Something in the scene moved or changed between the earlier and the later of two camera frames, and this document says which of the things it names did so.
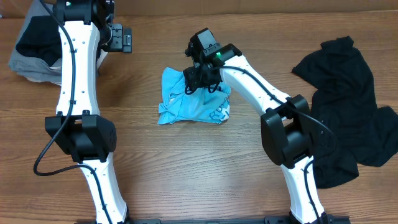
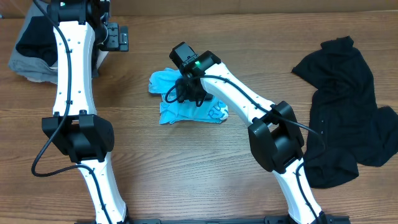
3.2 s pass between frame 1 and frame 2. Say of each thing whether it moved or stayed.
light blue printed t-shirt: moved
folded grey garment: stayed
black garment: stayed
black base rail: stayed
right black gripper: moved
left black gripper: stayed
